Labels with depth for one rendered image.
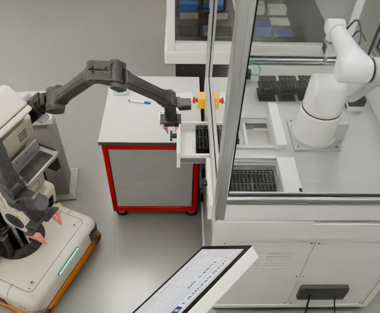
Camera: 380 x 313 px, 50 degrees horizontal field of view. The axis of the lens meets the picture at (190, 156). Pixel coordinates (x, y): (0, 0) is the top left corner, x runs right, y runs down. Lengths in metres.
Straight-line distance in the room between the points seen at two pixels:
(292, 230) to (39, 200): 1.03
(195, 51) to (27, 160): 1.36
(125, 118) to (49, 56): 2.22
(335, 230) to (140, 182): 1.23
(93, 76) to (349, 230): 1.24
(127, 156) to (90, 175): 0.82
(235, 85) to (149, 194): 1.56
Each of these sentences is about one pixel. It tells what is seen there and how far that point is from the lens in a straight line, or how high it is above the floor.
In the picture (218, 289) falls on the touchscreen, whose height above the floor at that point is 1.19.
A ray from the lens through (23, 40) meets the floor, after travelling 4.88.
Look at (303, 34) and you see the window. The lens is 1.18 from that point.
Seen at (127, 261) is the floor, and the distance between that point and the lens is 2.71.
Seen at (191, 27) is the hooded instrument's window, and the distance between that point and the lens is 2.67.
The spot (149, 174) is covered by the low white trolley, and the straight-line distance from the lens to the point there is 2.51.
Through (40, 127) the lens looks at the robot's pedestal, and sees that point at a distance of 2.63.
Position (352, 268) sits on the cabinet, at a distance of 2.26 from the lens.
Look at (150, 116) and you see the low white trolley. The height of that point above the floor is 0.76.
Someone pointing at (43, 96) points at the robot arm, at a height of 1.26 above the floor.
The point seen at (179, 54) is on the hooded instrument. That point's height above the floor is 0.87.
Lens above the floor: 2.35
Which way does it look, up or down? 47 degrees down
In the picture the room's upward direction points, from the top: 2 degrees clockwise
